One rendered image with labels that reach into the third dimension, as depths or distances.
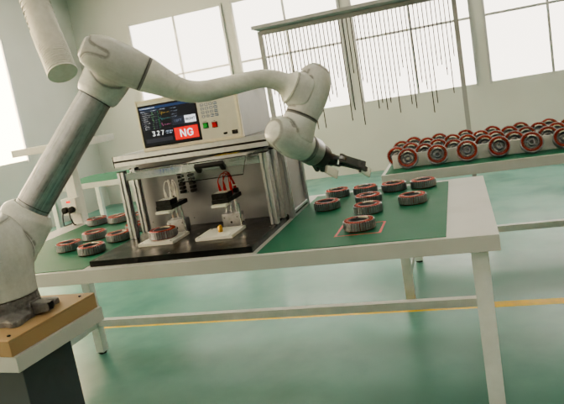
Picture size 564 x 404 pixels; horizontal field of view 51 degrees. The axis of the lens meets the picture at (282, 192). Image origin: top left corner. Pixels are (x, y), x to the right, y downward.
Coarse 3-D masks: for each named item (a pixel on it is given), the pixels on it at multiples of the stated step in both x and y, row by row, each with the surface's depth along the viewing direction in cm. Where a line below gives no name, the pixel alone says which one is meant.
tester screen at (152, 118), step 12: (144, 108) 238; (156, 108) 236; (168, 108) 235; (180, 108) 234; (192, 108) 232; (144, 120) 239; (156, 120) 238; (168, 120) 236; (144, 132) 240; (168, 132) 237
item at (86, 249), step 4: (84, 244) 243; (88, 244) 244; (92, 244) 245; (96, 244) 239; (100, 244) 239; (104, 244) 241; (76, 248) 240; (80, 248) 238; (84, 248) 237; (88, 248) 236; (92, 248) 236; (96, 248) 237; (100, 248) 239; (104, 248) 241; (80, 252) 237; (84, 252) 237; (88, 252) 236; (92, 252) 237; (96, 252) 237; (100, 252) 239
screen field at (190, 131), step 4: (196, 124) 233; (176, 128) 236; (180, 128) 235; (184, 128) 235; (188, 128) 234; (192, 128) 234; (196, 128) 233; (176, 132) 236; (180, 132) 236; (184, 132) 235; (188, 132) 235; (192, 132) 234; (196, 132) 234; (176, 136) 236; (180, 136) 236; (184, 136) 236; (188, 136) 235; (192, 136) 235; (196, 136) 234
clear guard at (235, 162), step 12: (216, 156) 221; (228, 156) 211; (240, 156) 206; (192, 168) 210; (204, 168) 208; (216, 168) 207; (228, 168) 205; (240, 168) 203; (180, 180) 209; (192, 180) 207
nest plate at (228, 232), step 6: (210, 228) 234; (216, 228) 232; (228, 228) 228; (234, 228) 226; (240, 228) 224; (204, 234) 224; (210, 234) 223; (216, 234) 221; (222, 234) 219; (228, 234) 217; (234, 234) 218; (198, 240) 220; (204, 240) 219
